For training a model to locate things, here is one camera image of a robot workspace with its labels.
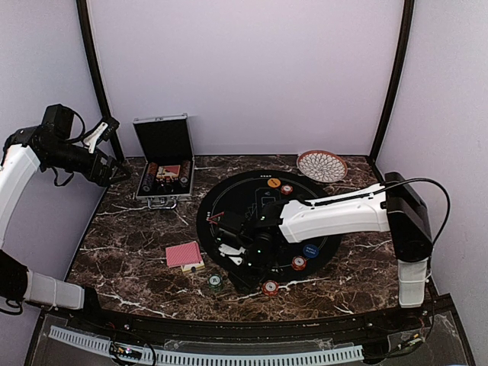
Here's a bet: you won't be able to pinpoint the red-gold 5 chip stack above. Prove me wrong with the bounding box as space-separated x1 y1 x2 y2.
262 280 279 297

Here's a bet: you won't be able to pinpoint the red triangular all-in marker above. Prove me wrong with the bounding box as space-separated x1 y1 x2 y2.
206 212 225 225

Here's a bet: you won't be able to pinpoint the red chips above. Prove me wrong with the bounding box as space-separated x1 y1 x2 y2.
281 185 293 194
291 255 307 271

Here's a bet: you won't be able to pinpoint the blue small blind button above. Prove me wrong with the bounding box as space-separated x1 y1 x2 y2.
303 244 319 258

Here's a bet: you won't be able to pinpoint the orange big blind button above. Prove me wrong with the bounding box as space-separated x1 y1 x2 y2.
267 178 281 188

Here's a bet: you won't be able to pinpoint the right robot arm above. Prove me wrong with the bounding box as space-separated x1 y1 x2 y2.
207 172 438 331

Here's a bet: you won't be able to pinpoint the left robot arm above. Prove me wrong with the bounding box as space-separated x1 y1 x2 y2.
1 104 130 332

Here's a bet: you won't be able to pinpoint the black round poker mat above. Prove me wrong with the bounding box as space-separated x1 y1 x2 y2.
197 170 342 284

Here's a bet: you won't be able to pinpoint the green poker chip stack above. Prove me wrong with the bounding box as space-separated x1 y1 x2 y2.
207 274 223 292

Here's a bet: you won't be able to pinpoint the purple chip row in case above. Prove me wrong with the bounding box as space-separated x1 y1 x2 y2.
141 175 153 192

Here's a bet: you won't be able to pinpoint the orange chip row in case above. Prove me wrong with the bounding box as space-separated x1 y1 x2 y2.
146 162 159 179

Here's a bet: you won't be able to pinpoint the clear dealer button in case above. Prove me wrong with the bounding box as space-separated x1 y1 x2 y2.
158 185 173 194

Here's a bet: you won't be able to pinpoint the aluminium poker chip case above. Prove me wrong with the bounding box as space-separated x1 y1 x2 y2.
133 113 195 210

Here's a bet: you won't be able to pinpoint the boxed card deck in case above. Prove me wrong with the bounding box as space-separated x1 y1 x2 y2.
156 165 181 181

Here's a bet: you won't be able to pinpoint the red card deck on table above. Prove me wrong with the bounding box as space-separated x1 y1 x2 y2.
165 241 205 273

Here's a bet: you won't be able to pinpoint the brown chip row in case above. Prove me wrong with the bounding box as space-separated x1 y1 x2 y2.
179 160 191 188

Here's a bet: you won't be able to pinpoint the patterned ceramic plate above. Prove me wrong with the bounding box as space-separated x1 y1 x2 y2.
297 150 348 183

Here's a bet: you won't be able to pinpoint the left black frame post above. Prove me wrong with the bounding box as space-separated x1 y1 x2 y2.
75 0 125 164

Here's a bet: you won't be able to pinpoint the black frame post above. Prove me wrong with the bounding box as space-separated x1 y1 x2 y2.
368 0 415 164
75 0 125 164

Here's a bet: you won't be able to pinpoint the white slotted cable duct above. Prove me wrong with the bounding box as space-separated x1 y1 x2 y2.
48 326 364 365

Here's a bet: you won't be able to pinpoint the right black frame post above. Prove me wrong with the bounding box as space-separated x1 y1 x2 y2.
368 0 415 164

